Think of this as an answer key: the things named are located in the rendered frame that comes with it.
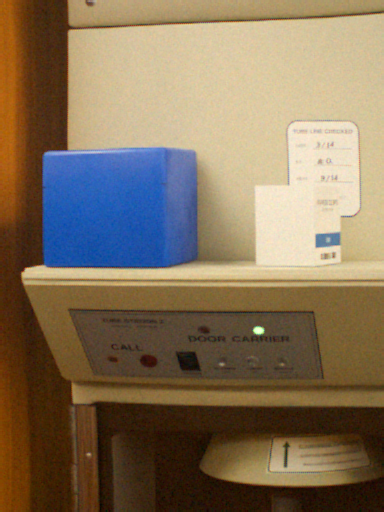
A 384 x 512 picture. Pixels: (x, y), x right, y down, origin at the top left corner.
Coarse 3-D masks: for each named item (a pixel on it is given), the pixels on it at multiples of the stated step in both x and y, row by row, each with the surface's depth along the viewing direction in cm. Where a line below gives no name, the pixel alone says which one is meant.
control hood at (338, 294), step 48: (48, 288) 102; (96, 288) 101; (144, 288) 100; (192, 288) 99; (240, 288) 98; (288, 288) 98; (336, 288) 97; (48, 336) 107; (336, 336) 101; (192, 384) 109; (240, 384) 108; (288, 384) 107; (336, 384) 106
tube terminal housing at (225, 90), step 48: (96, 48) 112; (144, 48) 111; (192, 48) 110; (240, 48) 109; (288, 48) 108; (336, 48) 107; (96, 96) 112; (144, 96) 111; (192, 96) 110; (240, 96) 109; (288, 96) 108; (336, 96) 107; (96, 144) 112; (144, 144) 111; (192, 144) 110; (240, 144) 109; (240, 192) 109; (240, 240) 110; (96, 384) 113; (144, 384) 112
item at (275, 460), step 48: (144, 432) 111; (192, 432) 110; (240, 432) 109; (288, 432) 108; (336, 432) 107; (144, 480) 112; (192, 480) 111; (240, 480) 109; (288, 480) 108; (336, 480) 107
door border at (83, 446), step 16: (80, 416) 113; (80, 432) 113; (96, 432) 112; (80, 448) 113; (96, 448) 112; (80, 464) 113; (96, 464) 112; (80, 480) 113; (96, 480) 113; (80, 496) 113; (96, 496) 113
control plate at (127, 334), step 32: (96, 320) 104; (128, 320) 103; (160, 320) 103; (192, 320) 102; (224, 320) 101; (256, 320) 101; (288, 320) 100; (96, 352) 107; (128, 352) 106; (160, 352) 106; (224, 352) 104; (256, 352) 104; (288, 352) 103
